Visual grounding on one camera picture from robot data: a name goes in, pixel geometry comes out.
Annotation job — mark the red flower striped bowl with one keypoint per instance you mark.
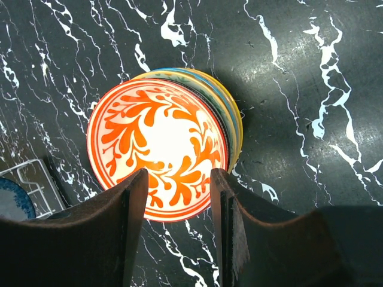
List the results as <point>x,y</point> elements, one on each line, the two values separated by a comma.
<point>163,127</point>

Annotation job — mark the blue rose pattern bowl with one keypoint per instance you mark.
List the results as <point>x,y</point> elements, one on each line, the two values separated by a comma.
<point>16,205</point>

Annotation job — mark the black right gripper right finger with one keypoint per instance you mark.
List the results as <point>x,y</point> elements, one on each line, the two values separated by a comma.
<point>261,244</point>

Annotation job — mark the light green checkered bowl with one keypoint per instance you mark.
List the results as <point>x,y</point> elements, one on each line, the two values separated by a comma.
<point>216,114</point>

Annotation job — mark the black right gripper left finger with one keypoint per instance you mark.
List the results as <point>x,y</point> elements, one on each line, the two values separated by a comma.
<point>93,243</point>

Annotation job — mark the white wire dish rack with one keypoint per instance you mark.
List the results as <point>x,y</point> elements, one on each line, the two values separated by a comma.
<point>34,178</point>

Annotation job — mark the green sprig pattern bowl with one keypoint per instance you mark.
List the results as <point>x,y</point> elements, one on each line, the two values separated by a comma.
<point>211,93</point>

